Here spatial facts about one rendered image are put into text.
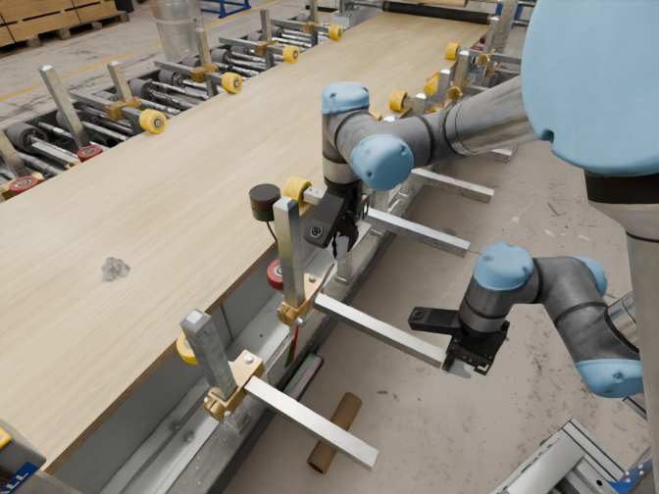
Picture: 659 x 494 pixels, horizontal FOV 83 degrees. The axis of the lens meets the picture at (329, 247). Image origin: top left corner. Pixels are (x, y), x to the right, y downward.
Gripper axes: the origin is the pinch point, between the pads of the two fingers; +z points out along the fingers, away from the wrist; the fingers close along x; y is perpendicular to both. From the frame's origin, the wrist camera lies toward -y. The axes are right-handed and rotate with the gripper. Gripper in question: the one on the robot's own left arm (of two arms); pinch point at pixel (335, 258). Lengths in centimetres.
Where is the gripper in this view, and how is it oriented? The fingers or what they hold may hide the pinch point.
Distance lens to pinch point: 80.1
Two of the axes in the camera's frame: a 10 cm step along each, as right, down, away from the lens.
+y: 5.0, -6.0, 6.2
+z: 0.0, 7.2, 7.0
